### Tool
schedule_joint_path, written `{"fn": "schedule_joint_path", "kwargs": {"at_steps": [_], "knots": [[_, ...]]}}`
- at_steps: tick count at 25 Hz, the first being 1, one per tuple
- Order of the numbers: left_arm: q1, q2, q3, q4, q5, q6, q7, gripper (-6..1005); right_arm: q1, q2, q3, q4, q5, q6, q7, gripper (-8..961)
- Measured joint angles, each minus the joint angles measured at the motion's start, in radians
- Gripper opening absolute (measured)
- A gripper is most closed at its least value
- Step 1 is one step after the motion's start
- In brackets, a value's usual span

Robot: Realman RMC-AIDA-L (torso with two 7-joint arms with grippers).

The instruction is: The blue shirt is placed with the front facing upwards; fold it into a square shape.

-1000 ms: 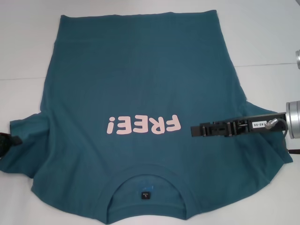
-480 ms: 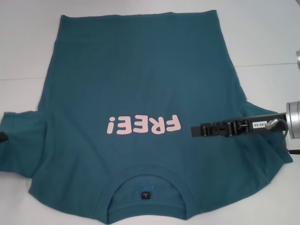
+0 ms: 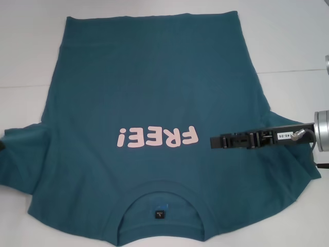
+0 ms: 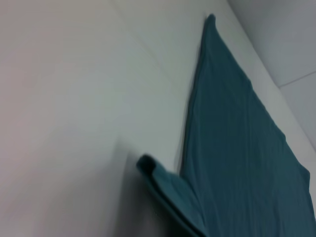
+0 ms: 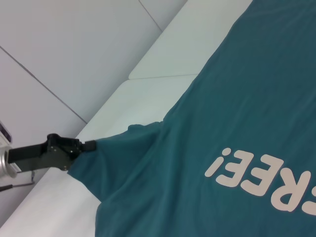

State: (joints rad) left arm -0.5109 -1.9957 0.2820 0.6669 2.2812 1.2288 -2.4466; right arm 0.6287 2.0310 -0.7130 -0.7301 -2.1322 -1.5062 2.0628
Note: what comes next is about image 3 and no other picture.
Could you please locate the right arm cable with metal plug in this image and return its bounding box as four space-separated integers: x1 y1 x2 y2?
291 129 329 171

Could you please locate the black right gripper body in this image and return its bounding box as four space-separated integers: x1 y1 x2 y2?
259 122 315 150

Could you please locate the teal t-shirt with pink print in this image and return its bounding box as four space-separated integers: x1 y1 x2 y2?
2 10 322 247

